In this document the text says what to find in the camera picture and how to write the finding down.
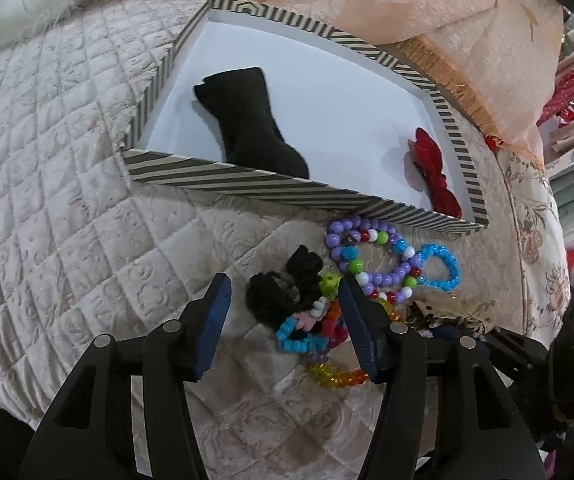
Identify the black scrunchie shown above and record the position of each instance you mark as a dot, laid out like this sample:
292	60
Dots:
267	295

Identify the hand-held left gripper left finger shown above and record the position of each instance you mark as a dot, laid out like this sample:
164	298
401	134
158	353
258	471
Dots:
209	327

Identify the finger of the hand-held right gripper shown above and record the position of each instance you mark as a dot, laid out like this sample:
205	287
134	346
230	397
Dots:
517	355

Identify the leopard print bow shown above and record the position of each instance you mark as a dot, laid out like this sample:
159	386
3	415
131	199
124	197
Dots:
467	310

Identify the quilted cream bedspread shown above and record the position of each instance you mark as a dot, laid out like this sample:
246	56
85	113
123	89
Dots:
67	185

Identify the small red cloth piece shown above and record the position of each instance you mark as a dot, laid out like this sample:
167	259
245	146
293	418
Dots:
493	143

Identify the red fabric bow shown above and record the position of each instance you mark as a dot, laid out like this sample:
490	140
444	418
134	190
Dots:
429	165

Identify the peach fringed blanket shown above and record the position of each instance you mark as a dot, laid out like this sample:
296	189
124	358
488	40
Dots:
417	0

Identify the floral cushion with piping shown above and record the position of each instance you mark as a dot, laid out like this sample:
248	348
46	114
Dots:
532	220

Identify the red dotted garment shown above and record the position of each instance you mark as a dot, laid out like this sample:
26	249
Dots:
567	85

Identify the striped cardboard box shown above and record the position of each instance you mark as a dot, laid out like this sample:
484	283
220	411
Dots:
267	182

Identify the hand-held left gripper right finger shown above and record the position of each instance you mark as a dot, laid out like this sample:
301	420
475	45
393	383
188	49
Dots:
359	327

